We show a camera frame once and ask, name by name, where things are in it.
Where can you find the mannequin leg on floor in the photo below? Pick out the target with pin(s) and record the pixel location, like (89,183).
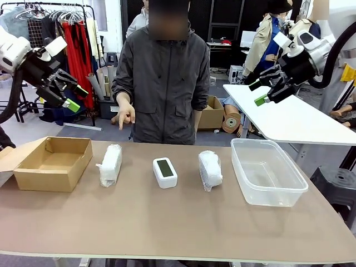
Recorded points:
(114,120)

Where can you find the white side table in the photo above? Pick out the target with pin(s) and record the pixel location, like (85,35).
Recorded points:
(292,122)

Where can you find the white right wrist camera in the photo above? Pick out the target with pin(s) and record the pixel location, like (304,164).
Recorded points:
(283,40)

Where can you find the open brown cardboard box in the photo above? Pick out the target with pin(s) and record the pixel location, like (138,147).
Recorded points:
(41,178)

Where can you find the cream hanging garment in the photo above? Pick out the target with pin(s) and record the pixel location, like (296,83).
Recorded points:
(91,39)

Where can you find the black plastic stool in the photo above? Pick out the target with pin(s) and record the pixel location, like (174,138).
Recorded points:
(336,183)

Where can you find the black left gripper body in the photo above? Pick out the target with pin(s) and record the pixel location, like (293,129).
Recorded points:
(39,68)

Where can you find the dark storage bin with label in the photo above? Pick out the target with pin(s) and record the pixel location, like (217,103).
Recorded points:
(107,109)

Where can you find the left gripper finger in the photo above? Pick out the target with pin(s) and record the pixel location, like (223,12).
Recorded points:
(53,96)
(71,82)

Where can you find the clear plastic container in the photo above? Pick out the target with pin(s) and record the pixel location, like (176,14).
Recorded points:
(278,198)

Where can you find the white computer case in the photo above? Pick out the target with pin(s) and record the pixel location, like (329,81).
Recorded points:
(236,73)

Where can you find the white unwrapped digital clock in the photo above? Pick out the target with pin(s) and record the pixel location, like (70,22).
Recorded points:
(167,180)

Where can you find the person's left hand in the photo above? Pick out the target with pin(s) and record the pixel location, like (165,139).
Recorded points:
(197,119)

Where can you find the person in light hoodie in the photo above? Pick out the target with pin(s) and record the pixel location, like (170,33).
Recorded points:
(137,23)

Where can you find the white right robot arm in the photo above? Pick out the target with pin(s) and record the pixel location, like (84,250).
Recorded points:
(325,47)

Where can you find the red hanging dress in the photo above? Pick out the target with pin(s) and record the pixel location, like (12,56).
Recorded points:
(75,55)

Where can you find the checkered hanging garment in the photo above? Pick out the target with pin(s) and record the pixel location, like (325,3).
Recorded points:
(34,33)

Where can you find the upright grey cardboard tube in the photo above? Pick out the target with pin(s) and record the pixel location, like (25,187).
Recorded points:
(111,75)

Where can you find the light blue hanging jacket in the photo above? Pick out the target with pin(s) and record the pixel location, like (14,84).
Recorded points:
(16,22)

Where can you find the brown cardboard spool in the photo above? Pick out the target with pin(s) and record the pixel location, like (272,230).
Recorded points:
(231,122)

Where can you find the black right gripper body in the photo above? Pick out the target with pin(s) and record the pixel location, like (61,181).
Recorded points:
(299,66)

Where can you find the yellow cloth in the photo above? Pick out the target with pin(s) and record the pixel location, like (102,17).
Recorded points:
(349,72)

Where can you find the grey plastic stool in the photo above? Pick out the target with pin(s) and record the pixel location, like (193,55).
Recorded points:
(111,58)

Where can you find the bubble clock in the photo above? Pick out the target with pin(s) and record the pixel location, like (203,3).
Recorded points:
(111,164)
(211,169)

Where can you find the white monitor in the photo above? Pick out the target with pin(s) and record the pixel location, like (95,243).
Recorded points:
(247,39)

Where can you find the slanted grey cardboard tube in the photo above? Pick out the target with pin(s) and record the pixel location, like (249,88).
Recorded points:
(96,87)

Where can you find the cardboard box on floor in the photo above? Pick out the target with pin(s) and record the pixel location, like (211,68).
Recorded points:
(211,116)

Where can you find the black metal clothes rack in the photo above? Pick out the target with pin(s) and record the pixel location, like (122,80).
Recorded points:
(93,41)

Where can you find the lying mannequin legs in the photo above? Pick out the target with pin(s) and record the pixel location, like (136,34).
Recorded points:
(343,112)

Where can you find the black hanging garment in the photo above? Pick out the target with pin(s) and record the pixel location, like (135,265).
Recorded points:
(50,30)

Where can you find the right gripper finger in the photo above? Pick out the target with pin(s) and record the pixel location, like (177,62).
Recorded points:
(282,91)
(268,78)

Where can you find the person's right hand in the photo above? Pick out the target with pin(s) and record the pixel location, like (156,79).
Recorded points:
(126,109)

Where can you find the beige cardboard tube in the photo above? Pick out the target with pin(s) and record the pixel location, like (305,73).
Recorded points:
(101,80)

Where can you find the mannequin in beige coat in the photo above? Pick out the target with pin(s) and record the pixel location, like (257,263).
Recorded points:
(261,41)

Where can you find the person in grey jacket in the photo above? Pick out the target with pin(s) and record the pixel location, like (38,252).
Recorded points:
(164,83)

